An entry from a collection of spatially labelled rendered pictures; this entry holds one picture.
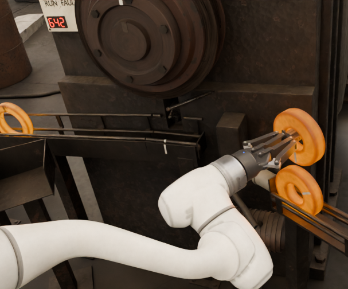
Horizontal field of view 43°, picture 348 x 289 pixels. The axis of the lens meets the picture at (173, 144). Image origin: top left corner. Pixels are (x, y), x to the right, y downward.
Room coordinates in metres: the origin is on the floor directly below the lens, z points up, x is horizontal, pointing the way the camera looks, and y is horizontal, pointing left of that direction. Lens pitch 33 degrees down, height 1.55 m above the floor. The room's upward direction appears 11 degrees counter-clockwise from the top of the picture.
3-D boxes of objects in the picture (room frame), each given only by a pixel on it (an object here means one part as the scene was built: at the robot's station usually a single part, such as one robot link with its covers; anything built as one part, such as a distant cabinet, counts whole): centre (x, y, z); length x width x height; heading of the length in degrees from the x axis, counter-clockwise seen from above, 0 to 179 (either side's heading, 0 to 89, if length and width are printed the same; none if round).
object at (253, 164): (0.86, -0.18, 0.89); 0.09 x 0.08 x 0.07; 117
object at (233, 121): (1.22, -0.20, 0.68); 0.11 x 0.08 x 0.24; 151
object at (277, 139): (0.90, -0.23, 0.90); 0.11 x 0.01 x 0.04; 118
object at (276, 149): (0.88, -0.25, 0.90); 0.11 x 0.01 x 0.04; 115
